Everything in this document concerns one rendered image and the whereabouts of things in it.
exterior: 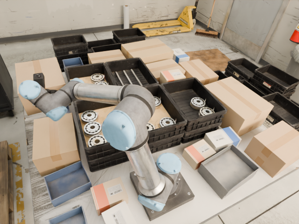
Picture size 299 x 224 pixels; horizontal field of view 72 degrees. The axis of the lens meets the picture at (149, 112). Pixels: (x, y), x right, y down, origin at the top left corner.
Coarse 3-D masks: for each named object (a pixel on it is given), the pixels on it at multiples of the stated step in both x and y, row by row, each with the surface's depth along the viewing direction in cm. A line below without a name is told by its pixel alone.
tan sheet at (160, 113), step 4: (156, 96) 153; (160, 108) 144; (164, 108) 144; (156, 112) 141; (160, 112) 141; (164, 112) 141; (152, 116) 137; (156, 116) 138; (160, 116) 138; (164, 116) 138; (168, 116) 139; (152, 120) 135; (156, 120) 135; (156, 124) 132; (156, 128) 130
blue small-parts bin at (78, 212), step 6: (72, 210) 97; (78, 210) 100; (60, 216) 96; (66, 216) 98; (72, 216) 101; (78, 216) 101; (84, 216) 95; (54, 222) 97; (60, 222) 99; (66, 222) 99; (72, 222) 99; (78, 222) 99; (84, 222) 100
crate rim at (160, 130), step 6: (156, 84) 147; (162, 90) 143; (168, 96) 138; (180, 114) 126; (186, 120) 123; (168, 126) 118; (174, 126) 120; (180, 126) 122; (150, 132) 114; (156, 132) 116
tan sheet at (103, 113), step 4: (104, 108) 140; (108, 108) 140; (112, 108) 140; (100, 112) 137; (104, 112) 137; (108, 112) 137; (80, 116) 133; (100, 116) 134; (104, 116) 134; (80, 120) 130; (100, 120) 131; (84, 124) 128; (88, 140) 119
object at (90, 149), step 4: (76, 100) 129; (80, 100) 129; (84, 100) 130; (76, 108) 126; (76, 112) 121; (80, 124) 116; (80, 128) 113; (84, 136) 109; (84, 140) 109; (84, 144) 105; (100, 144) 106; (104, 144) 106; (108, 144) 107; (84, 148) 104; (88, 148) 103; (92, 148) 104; (96, 148) 105; (100, 148) 106
